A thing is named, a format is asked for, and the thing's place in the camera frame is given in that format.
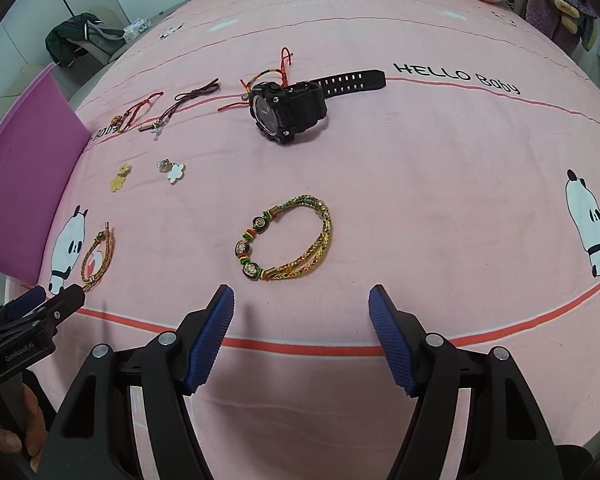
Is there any large multicolour beaded bracelet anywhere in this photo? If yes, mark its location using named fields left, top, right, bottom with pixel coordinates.
left=235, top=195, right=334, bottom=283

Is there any purple blanket with toy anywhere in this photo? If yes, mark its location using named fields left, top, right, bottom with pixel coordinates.
left=513, top=0, right=598, bottom=55

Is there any yellow flower hair clip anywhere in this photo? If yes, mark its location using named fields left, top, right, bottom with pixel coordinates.
left=109, top=164, right=132, bottom=193

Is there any dark green jacket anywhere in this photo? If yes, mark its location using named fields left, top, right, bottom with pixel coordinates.
left=44, top=12, right=127, bottom=68

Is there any left human hand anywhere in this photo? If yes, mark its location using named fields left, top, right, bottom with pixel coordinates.
left=0, top=385, right=48, bottom=477

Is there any rainbow red string bracelet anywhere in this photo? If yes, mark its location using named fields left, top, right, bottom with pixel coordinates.
left=216, top=45, right=296, bottom=112

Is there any white flower hair clip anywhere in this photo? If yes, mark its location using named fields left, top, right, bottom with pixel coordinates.
left=156, top=159, right=186, bottom=185

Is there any red charm bracelet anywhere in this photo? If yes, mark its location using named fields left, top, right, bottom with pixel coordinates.
left=108, top=90, right=165, bottom=136

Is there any white tissue pack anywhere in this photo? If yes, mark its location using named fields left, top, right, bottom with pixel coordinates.
left=123, top=18, right=151, bottom=44

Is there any brown cord necklace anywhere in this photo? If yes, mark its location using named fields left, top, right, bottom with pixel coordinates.
left=138, top=78, right=221, bottom=142

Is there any beige front chair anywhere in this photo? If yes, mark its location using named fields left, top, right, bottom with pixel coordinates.
left=0, top=64, right=80, bottom=120

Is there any purple plastic basin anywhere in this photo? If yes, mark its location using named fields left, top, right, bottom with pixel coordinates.
left=0, top=64, right=91, bottom=285

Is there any small gold braided bracelet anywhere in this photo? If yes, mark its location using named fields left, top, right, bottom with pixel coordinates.
left=78, top=222, right=116, bottom=293

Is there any black digital wrist watch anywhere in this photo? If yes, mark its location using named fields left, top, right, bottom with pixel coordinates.
left=249, top=70, right=386, bottom=145

